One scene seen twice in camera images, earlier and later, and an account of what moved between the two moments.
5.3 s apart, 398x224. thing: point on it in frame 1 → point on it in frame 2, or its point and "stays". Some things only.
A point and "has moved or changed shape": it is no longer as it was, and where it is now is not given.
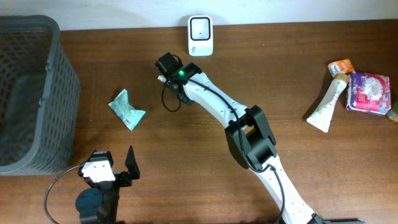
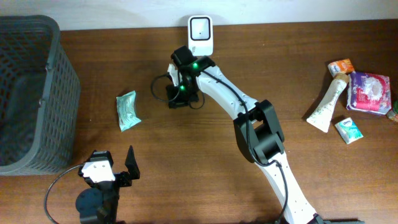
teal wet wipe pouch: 125,111 has moved or changed shape
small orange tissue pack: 342,66 stays
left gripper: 124,179 stays
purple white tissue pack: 369,93 stays
